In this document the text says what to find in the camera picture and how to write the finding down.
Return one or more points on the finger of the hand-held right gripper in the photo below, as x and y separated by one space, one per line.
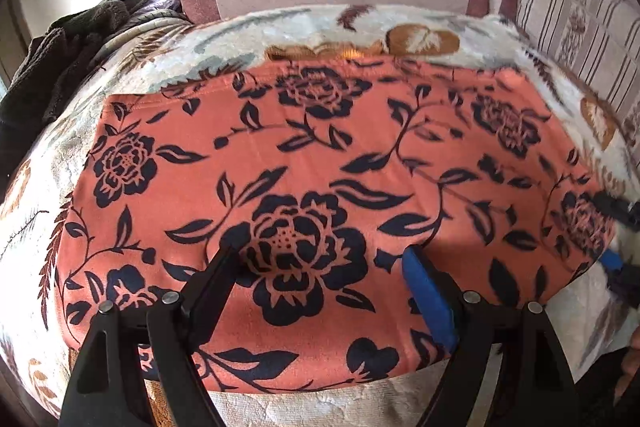
622 279
622 209

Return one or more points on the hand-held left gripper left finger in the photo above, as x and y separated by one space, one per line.
215 287

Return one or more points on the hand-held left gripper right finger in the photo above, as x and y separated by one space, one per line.
430 292

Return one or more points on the orange floral blouse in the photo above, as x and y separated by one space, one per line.
325 147

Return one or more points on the striped floral sofa cushion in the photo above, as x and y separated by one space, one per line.
575 17

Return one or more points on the leaf print blanket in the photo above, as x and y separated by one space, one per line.
225 37

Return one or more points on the dark grey cloth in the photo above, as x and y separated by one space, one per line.
55 52

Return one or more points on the purple striped cloth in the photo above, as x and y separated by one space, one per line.
160 2

